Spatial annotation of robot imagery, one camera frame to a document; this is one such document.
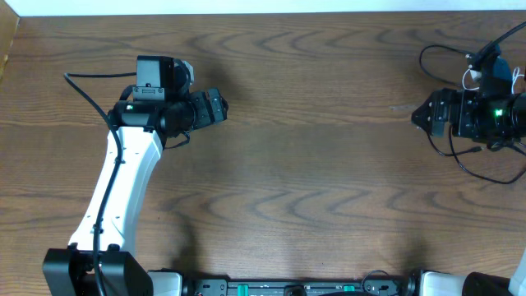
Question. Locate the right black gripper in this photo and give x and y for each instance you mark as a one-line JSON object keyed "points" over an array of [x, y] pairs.
{"points": [[464, 102]]}

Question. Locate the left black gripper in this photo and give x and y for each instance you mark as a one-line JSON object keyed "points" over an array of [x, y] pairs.
{"points": [[209, 108]]}

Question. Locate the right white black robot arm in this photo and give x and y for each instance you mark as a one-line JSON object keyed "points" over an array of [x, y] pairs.
{"points": [[497, 78]]}

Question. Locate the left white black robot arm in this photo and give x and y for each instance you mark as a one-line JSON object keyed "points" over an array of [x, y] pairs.
{"points": [[99, 258]]}

